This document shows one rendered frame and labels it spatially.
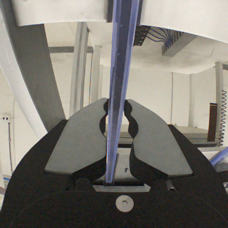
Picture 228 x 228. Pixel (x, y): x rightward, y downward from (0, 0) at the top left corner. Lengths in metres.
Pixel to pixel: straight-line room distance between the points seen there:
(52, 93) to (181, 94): 2.09
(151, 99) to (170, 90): 0.33
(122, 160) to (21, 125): 2.16
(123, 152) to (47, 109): 0.13
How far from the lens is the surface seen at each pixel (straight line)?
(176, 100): 2.15
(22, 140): 2.37
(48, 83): 0.17
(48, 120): 0.18
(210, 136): 0.78
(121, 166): 0.27
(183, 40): 0.52
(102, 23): 0.52
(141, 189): 0.37
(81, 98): 0.46
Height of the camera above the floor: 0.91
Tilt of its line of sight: 1 degrees up
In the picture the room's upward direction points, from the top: 177 degrees counter-clockwise
